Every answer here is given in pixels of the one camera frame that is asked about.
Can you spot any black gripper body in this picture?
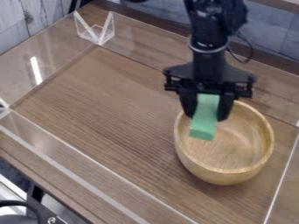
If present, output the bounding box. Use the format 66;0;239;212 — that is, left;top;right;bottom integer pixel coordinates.
163;63;258;99

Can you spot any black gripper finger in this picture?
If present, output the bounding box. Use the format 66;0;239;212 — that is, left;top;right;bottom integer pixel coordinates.
218;92;235;122
179;88;198;117

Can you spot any green rectangular stick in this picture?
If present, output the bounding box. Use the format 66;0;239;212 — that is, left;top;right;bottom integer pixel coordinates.
190;94;220;141

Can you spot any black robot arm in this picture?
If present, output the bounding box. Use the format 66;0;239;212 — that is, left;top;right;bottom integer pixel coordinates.
163;0;258;122

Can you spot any wooden bowl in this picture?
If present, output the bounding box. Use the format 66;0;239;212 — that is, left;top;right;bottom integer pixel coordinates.
174;101;275;186

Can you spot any clear acrylic table barrier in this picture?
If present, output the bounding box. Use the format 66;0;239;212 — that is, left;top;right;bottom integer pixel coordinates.
0;99;198;224

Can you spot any clear acrylic corner bracket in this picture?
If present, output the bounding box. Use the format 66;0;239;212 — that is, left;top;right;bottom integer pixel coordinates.
74;11;115;46

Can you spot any black table frame bracket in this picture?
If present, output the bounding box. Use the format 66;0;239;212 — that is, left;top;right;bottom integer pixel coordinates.
26;184;68;224

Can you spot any black cable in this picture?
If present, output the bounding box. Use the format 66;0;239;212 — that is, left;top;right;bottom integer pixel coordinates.
0;200;30;214

